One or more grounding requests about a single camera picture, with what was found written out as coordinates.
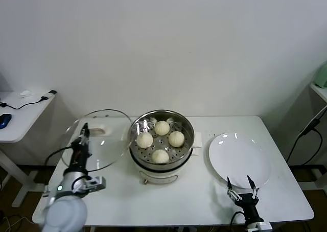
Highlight white electric cooker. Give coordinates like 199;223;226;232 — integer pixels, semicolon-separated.
120;126;202;185

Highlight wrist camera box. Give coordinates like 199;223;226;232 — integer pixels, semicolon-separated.
83;175;107;192
246;220;273;232

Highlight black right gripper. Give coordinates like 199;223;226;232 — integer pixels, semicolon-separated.
226;175;265;222

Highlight black power cable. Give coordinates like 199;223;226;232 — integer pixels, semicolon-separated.
285;105;327;166

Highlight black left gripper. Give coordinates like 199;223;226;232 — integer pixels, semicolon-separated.
70;123;92;170

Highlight pale green appliance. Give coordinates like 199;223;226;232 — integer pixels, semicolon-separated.
313;62;327;89

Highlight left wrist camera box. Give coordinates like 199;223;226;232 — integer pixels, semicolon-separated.
83;175;107;192

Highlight round glass pot lid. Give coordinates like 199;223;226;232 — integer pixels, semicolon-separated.
61;109;132;172

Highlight white steamed baozi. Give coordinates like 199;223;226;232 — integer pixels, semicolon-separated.
151;149;170;165
136;132;154;149
154;121;170;136
168;131;185;148

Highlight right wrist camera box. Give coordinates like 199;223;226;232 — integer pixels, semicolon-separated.
246;220;273;232

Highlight stainless steel steamer basket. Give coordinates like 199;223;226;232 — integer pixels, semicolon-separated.
127;109;195;171

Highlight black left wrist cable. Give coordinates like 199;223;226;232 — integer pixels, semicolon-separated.
45;145;76;168

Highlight black cable with adapters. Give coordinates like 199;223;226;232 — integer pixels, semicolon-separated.
0;89;57;110

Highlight white shelf table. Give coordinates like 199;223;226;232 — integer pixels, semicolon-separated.
309;82;327;120

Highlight white side table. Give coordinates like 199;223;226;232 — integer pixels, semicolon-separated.
0;90;58;208

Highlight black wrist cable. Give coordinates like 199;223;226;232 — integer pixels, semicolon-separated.
229;211;246;232
45;145;76;168

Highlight white round plate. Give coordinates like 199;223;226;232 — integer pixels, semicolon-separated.
208;132;272;190

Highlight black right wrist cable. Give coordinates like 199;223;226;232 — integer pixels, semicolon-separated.
229;211;246;232

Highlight blue computer mouse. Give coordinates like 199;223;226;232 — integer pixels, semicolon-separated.
0;113;13;130

